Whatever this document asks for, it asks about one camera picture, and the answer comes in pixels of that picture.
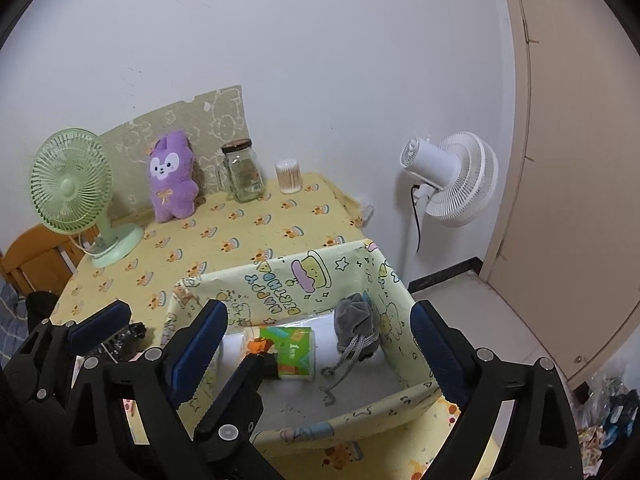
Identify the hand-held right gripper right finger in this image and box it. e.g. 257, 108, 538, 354
409, 301, 585, 480

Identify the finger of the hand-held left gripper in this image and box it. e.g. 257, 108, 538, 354
193, 353, 281, 480
9, 299, 133, 406

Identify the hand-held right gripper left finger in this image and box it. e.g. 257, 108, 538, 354
66, 300, 229, 480

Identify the yellow cartoon print storage box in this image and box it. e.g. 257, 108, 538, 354
162, 239, 443, 461

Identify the green tissue pack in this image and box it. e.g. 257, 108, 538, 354
245, 325, 316, 381

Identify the blue plaid cloth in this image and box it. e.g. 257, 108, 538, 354
0, 280, 31, 361

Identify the wooden chair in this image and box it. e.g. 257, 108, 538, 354
0, 222, 101, 301

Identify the clear plastic white pack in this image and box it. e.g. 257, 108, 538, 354
220, 310, 351, 376

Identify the green desk fan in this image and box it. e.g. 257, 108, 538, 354
29, 128, 146, 269

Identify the purple plush toy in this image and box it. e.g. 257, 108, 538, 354
148, 130, 201, 223

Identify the white standing fan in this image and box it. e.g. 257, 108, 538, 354
399, 131, 499, 283

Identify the pile of mixed clutter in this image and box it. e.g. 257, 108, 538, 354
575, 370, 633, 476

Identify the glass jar with black lid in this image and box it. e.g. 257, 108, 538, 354
221, 138, 265, 204

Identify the cotton swab container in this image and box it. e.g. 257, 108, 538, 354
274, 159, 302, 195

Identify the beige door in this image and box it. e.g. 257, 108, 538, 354
492, 0, 640, 391

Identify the white fan cable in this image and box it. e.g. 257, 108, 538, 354
62, 232, 101, 256

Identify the grey drawstring pouch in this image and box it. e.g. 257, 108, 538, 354
320, 294, 386, 408

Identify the black power cable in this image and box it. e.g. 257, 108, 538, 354
411, 185, 422, 252

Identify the beige printed wall sheet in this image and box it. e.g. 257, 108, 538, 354
97, 85, 248, 226

